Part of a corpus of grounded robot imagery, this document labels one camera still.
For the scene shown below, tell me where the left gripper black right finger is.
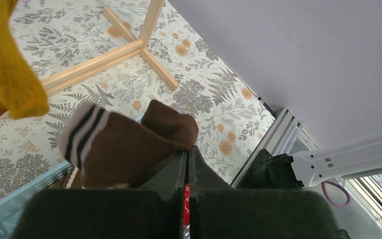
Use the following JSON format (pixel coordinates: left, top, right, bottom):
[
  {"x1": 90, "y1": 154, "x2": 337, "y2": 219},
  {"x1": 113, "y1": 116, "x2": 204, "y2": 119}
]
[{"x1": 188, "y1": 146, "x2": 340, "y2": 239}]

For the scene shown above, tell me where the wooden drying rack frame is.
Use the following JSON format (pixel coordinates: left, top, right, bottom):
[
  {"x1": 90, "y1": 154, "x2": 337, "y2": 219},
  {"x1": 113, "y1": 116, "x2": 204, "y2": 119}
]
[{"x1": 0, "y1": 0, "x2": 180, "y2": 129}]

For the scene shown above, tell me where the brown striped sock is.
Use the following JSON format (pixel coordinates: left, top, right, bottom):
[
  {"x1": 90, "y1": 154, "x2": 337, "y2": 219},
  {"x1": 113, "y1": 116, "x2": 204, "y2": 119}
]
[{"x1": 63, "y1": 167, "x2": 84, "y2": 189}]

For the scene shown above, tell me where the mustard yellow sock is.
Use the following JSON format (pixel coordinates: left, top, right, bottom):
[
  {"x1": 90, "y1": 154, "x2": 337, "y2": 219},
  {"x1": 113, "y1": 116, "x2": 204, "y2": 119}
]
[{"x1": 0, "y1": 0, "x2": 49, "y2": 120}]

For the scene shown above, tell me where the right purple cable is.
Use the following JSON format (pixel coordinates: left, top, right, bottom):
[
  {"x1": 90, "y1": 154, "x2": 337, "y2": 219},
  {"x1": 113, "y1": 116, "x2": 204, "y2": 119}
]
[{"x1": 321, "y1": 180, "x2": 352, "y2": 209}]

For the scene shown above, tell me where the light blue plastic basket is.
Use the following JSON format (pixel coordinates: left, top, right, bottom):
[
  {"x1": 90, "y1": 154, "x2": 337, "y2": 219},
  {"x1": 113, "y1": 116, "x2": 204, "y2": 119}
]
[{"x1": 0, "y1": 161, "x2": 73, "y2": 239}]

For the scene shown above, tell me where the dark brown sock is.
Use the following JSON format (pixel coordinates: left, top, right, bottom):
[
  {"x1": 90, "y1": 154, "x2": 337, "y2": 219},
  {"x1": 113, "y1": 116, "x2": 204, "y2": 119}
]
[{"x1": 58, "y1": 100, "x2": 198, "y2": 188}]

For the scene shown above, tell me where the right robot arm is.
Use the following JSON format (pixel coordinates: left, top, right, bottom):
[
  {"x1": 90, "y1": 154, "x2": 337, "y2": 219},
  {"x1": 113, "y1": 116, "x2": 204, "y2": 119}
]
[{"x1": 232, "y1": 130, "x2": 382, "y2": 189}]

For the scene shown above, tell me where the red patterned sock pair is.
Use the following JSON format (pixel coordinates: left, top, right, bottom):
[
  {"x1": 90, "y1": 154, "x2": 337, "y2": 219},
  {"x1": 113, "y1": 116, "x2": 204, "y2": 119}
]
[{"x1": 183, "y1": 184, "x2": 191, "y2": 239}]

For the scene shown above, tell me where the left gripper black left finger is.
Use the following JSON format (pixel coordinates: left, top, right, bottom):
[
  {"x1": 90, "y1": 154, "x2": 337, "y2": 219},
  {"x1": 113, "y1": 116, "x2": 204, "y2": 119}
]
[{"x1": 12, "y1": 152, "x2": 187, "y2": 239}]

